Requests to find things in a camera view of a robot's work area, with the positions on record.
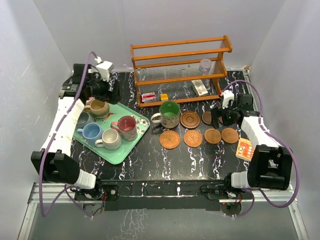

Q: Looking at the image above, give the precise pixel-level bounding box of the green white flat box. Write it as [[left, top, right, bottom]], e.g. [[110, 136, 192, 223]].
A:
[[191, 79, 208, 97]]

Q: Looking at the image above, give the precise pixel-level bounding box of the red white small box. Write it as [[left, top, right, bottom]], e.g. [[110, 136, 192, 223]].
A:
[[140, 92, 156, 103]]

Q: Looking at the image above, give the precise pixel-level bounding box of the dark walnut coaster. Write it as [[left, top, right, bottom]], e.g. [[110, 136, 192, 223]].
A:
[[201, 110, 212, 126], [218, 116, 224, 125]]

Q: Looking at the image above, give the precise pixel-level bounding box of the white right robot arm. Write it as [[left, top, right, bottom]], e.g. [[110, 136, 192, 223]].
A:
[[211, 90, 293, 199]]

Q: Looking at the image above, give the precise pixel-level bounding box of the dark grooved wooden coaster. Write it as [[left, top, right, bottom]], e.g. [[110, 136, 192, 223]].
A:
[[180, 111, 201, 129]]

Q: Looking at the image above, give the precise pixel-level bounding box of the orange wooden rack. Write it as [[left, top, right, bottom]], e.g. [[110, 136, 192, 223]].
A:
[[130, 35, 233, 108]]

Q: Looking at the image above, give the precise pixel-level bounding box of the aluminium table frame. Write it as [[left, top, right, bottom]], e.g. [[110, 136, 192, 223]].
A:
[[18, 69, 310, 240]]

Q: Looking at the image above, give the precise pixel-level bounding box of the woven rattan coaster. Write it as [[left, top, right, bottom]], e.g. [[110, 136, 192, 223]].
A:
[[159, 130, 181, 150], [183, 130, 203, 148]]

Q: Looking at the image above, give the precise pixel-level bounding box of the maroon speckled mug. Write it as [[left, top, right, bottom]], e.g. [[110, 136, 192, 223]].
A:
[[110, 115, 138, 141]]

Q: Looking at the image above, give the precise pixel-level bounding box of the grey blue mug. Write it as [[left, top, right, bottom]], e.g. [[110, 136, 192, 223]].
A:
[[76, 111, 94, 129]]

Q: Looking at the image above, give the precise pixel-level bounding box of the smooth brown wooden coaster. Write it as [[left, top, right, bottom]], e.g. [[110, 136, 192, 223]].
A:
[[221, 127, 239, 144], [204, 128, 222, 145]]

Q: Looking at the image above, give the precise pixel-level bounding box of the white speckled mug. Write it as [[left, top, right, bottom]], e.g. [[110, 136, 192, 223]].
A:
[[95, 129, 122, 151]]

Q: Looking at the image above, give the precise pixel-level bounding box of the beige brown mug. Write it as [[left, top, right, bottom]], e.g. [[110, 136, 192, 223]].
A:
[[83, 98, 110, 119]]

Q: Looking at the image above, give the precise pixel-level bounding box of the yellow small block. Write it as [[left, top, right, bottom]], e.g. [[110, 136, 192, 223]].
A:
[[160, 93, 169, 102]]

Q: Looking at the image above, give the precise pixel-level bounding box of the green floral mug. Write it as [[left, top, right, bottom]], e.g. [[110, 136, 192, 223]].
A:
[[150, 100, 180, 129]]

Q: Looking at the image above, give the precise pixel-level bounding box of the green floral serving tray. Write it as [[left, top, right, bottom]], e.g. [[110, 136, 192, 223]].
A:
[[73, 103, 150, 165]]

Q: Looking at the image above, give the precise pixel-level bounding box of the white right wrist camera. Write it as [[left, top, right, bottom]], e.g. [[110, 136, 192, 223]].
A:
[[220, 90, 235, 109]]

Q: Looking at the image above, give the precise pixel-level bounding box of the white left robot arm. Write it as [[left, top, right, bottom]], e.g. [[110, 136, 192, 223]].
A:
[[30, 61, 120, 200]]

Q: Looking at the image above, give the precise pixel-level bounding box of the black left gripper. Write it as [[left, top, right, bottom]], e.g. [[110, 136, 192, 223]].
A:
[[87, 73, 122, 105]]

